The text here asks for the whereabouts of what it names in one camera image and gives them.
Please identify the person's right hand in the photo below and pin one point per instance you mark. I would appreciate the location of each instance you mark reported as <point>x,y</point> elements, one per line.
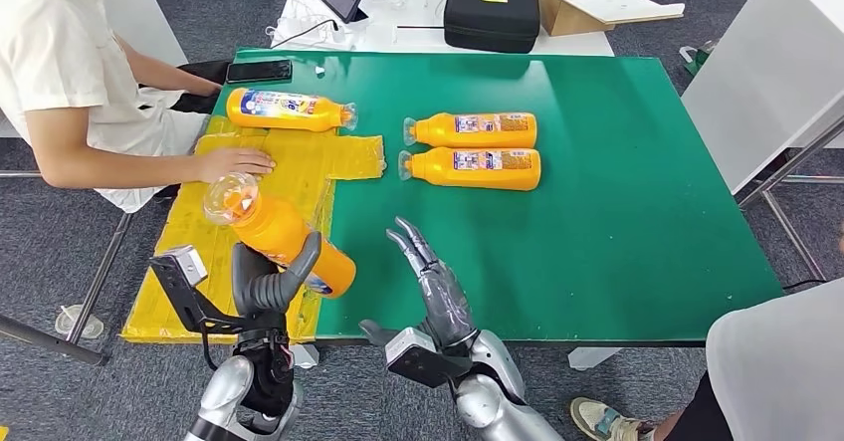
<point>231,164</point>

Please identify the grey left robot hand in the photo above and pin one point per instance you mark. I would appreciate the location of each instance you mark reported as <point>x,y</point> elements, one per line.
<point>264,293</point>

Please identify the person's left hand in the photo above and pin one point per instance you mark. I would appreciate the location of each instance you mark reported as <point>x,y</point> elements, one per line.
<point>210,86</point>

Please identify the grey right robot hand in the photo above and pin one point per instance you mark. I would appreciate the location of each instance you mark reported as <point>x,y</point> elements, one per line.
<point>442,306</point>

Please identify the orange bottle clear cap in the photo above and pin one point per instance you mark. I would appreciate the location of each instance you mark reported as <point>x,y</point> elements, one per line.
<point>475,175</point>
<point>290,118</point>
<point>475,136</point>
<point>277,227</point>

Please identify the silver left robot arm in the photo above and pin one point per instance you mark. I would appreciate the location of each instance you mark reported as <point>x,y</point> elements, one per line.
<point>227,385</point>

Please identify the person's right forearm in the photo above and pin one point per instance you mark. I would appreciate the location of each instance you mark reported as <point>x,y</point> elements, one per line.
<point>132,171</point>

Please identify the person's left forearm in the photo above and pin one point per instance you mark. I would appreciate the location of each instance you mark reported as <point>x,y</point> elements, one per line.
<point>161,68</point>

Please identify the black smartphone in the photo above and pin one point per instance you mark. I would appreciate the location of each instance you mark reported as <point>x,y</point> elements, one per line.
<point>259,71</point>

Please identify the yellow taped cardboard mat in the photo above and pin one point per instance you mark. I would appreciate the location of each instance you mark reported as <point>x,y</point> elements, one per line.
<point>198,227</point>

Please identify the white table leg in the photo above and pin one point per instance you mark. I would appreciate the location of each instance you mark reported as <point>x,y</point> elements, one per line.
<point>593,359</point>
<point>304,357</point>

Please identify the person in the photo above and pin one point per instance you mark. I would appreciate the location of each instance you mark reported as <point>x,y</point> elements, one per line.
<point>778,372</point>
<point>59,75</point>

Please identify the clear plastic cup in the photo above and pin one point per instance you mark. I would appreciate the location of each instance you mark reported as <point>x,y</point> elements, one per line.
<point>78,324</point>

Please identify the clear plastic cap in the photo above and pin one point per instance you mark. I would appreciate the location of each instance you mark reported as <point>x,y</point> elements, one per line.
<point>395,1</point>

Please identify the thin black stick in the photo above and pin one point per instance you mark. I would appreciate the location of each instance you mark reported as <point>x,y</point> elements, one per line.
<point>421,28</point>

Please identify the black zipper case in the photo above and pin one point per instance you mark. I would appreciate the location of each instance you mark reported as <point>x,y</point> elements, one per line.
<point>491,21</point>

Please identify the brown cardboard box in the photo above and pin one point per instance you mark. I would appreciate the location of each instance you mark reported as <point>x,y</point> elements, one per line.
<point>560,16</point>

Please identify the white flat board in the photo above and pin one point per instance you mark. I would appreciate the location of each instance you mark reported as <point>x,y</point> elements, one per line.
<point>613,4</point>

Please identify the green white floor object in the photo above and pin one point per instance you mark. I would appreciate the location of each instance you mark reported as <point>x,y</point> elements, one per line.
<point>696,62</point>

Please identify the white desk metal legs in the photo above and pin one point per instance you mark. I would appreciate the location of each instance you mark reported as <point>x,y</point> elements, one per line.
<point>771,75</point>

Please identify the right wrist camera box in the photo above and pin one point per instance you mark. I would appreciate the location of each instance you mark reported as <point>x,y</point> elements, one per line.
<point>422,362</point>

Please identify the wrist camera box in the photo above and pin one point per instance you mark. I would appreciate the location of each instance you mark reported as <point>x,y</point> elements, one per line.
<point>184,280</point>
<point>422,362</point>

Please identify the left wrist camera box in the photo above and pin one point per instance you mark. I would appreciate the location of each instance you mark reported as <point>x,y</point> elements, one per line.
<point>184,280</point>

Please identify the metal tube frame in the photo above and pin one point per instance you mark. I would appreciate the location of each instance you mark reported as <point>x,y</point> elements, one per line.
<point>99,273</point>

